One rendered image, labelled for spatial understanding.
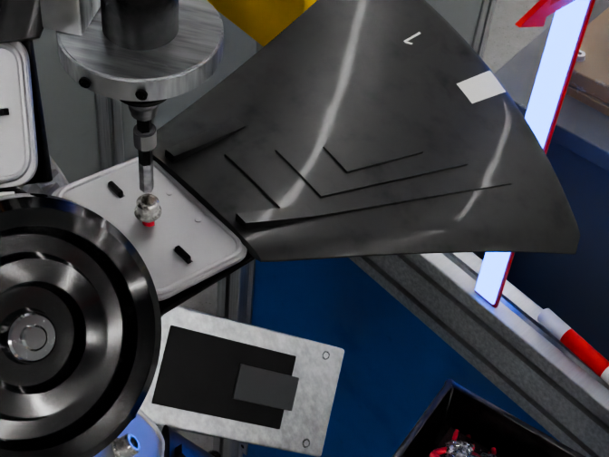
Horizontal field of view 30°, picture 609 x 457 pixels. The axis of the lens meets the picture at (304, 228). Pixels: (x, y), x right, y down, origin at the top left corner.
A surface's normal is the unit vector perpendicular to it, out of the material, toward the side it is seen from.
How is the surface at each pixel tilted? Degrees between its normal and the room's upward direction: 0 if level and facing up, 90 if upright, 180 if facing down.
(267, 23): 90
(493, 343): 90
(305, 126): 9
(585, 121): 0
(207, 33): 0
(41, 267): 55
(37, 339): 50
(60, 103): 90
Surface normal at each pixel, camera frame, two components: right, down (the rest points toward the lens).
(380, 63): 0.25, -0.57
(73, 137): 0.66, 0.58
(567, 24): -0.74, 0.45
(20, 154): -0.29, 0.01
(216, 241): 0.16, -0.72
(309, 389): 0.56, 0.01
